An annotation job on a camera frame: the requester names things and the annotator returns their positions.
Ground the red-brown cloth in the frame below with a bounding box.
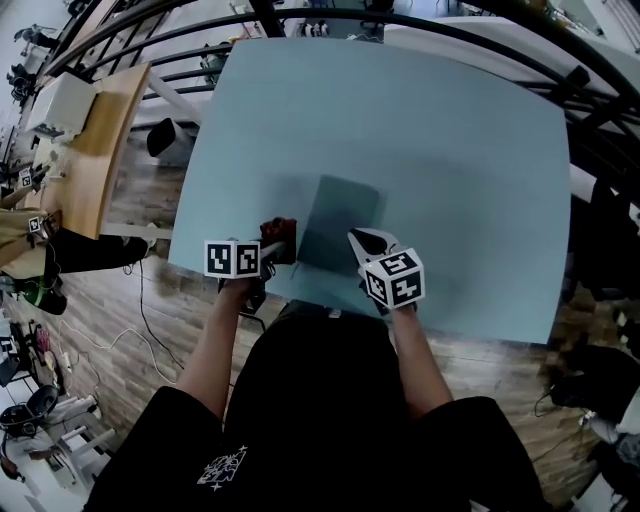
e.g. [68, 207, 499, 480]
[259, 217, 299, 265]

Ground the white floor cable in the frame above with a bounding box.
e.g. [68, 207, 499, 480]
[59, 319, 179, 386]

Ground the black bag on floor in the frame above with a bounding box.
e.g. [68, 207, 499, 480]
[542, 344, 640, 416]

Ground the wooden table with white legs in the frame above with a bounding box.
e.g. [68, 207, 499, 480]
[22, 62, 174, 241]

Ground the grey bin with black bag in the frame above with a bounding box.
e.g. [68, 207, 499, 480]
[146, 117, 194, 169]

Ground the black metal railing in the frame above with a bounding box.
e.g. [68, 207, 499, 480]
[42, 0, 640, 201]

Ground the person's right forearm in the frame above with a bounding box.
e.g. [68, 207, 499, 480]
[392, 302, 454, 421]

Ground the person's black t-shirt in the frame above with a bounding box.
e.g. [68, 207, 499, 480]
[89, 298, 544, 512]

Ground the grey-green pad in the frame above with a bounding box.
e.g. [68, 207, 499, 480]
[295, 174, 380, 276]

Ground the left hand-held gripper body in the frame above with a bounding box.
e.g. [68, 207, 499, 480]
[203, 238, 276, 316]

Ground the black garment on chair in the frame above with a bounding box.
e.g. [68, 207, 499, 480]
[569, 179, 640, 301]

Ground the person's left forearm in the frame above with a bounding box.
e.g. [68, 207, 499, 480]
[177, 277, 251, 416]

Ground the white box appliance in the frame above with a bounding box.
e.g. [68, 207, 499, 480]
[24, 72, 99, 136]

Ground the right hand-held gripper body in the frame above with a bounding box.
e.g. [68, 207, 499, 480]
[357, 248, 425, 316]

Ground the black floor cable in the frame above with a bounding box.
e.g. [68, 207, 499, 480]
[124, 259, 186, 371]

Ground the white metal frame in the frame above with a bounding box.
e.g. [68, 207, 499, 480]
[0, 384, 119, 494]

